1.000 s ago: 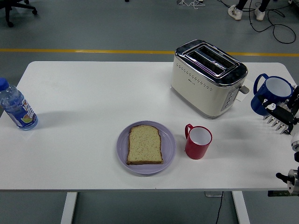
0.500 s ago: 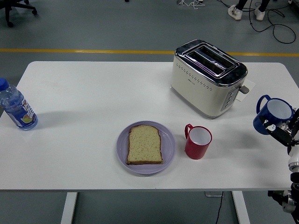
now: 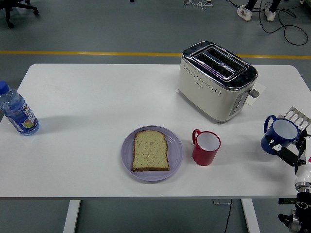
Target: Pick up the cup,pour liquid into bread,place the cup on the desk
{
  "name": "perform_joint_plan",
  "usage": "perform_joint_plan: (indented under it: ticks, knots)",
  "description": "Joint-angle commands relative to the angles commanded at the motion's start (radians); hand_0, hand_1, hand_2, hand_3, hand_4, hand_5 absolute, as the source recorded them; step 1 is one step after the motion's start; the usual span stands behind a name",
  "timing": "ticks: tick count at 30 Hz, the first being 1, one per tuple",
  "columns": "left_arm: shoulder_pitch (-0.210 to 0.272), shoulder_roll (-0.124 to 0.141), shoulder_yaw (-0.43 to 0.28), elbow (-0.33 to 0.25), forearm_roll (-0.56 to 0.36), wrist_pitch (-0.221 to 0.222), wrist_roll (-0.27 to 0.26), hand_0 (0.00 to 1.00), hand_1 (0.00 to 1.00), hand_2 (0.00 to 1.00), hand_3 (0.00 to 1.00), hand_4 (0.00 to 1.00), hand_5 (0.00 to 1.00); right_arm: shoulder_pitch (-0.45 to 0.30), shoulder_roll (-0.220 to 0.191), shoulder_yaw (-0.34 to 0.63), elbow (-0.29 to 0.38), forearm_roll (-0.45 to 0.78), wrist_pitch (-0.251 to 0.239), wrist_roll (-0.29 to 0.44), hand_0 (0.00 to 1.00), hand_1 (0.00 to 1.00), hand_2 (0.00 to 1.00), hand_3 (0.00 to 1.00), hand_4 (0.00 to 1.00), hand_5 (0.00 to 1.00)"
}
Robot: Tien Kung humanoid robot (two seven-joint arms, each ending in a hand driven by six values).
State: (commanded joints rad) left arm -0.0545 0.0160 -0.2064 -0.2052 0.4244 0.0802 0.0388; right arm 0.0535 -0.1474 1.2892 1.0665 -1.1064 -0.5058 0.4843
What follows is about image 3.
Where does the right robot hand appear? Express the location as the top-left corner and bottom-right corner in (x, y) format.
(264, 128), (311, 187)

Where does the blue enamel cup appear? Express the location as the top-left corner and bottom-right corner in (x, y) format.
(261, 115), (301, 156)

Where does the red enamel cup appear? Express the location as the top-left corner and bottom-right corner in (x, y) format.
(192, 128), (222, 166)

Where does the slice of toast bread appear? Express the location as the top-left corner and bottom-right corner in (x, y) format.
(131, 130), (171, 172)

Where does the silver metal toast rack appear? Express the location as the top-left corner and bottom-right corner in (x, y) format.
(283, 106), (311, 131)

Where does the white table leg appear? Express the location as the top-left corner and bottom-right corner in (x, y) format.
(63, 200), (81, 233)
(241, 199), (260, 233)

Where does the white paper card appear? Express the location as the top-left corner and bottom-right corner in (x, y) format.
(245, 82), (266, 106)

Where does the cream and chrome toaster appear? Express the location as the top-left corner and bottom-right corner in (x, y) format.
(177, 41), (260, 125)

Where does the lilac round plate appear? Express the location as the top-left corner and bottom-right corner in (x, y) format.
(121, 125), (184, 182)

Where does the person's white shoe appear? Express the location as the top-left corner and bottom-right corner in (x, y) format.
(237, 4), (253, 22)
(264, 6), (276, 22)

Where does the water bottle with blue cap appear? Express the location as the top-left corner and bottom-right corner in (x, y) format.
(0, 81), (40, 136)

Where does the black office chair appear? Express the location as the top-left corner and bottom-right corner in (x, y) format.
(0, 0), (39, 29)

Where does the thin black hanging cable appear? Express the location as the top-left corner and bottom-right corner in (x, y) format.
(223, 199), (233, 233)

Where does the grey under-table bracket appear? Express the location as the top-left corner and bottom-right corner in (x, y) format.
(212, 199), (233, 206)

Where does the black cable on floor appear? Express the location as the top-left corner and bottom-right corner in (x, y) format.
(257, 0), (309, 46)

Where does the white cable bundle on floor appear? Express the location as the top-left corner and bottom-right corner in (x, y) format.
(183, 0), (214, 10)

